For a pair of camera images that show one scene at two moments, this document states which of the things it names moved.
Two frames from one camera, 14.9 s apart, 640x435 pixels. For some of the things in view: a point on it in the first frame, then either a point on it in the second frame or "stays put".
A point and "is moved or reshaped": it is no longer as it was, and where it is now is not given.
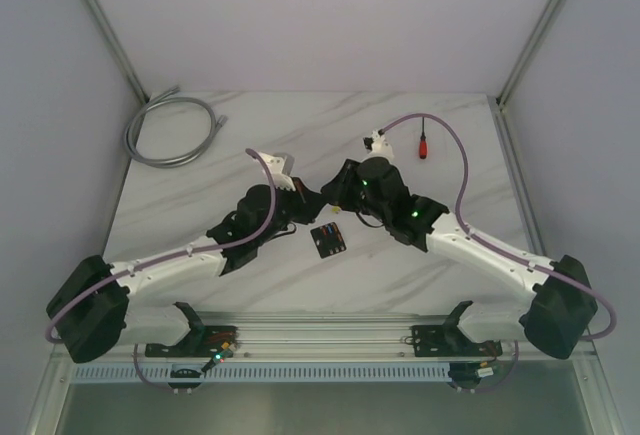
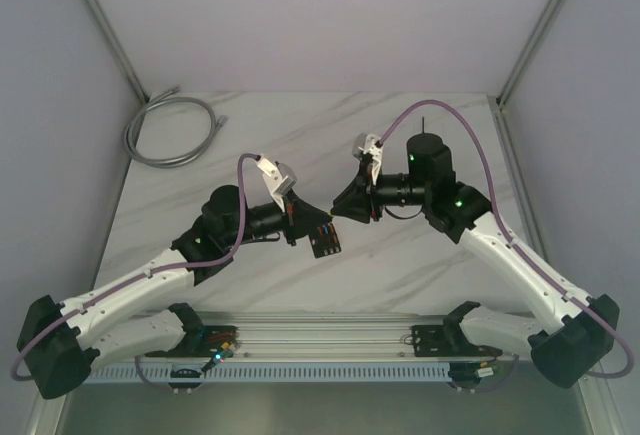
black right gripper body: (349, 194) → (395, 189)
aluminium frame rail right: (518, 179) stays put
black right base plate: (450, 341) stays put
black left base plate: (201, 342) stays put
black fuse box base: (328, 239) is moved or reshaped
